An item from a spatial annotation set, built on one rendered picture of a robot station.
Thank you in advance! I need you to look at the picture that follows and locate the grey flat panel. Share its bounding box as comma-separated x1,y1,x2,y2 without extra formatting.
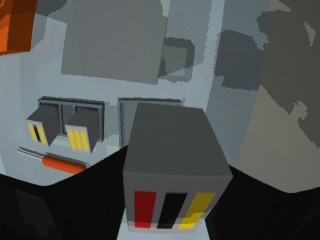
235,0,320,193

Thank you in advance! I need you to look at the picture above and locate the orange-handled screwdriver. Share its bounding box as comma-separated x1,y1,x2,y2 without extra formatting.
17,149,85,175

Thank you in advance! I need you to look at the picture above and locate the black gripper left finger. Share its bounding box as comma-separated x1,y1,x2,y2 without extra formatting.
0,145,128,240

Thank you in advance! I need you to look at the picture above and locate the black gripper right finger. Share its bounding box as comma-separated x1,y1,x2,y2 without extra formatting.
205,164,320,240

